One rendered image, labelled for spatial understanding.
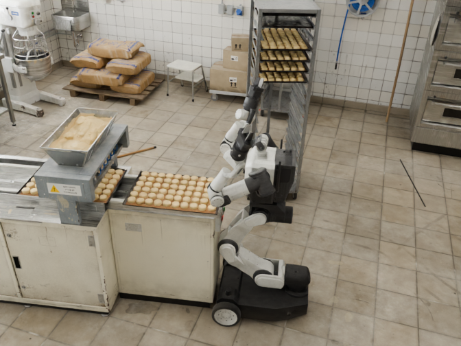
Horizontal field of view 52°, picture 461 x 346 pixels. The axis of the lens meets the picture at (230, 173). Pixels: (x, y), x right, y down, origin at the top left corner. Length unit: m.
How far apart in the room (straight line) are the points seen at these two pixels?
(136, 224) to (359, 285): 1.80
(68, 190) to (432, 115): 4.09
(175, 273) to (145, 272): 0.22
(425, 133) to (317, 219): 1.94
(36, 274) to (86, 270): 0.37
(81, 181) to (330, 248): 2.24
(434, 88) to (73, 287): 4.13
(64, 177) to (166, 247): 0.83
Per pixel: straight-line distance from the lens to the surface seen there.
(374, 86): 6.64
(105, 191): 3.12
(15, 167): 3.61
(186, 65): 6.64
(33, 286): 3.56
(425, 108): 5.64
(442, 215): 4.89
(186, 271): 3.29
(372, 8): 6.34
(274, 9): 3.78
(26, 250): 3.34
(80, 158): 2.85
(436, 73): 5.51
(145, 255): 3.27
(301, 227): 4.31
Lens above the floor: 2.65
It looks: 32 degrees down
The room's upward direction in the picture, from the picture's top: 2 degrees clockwise
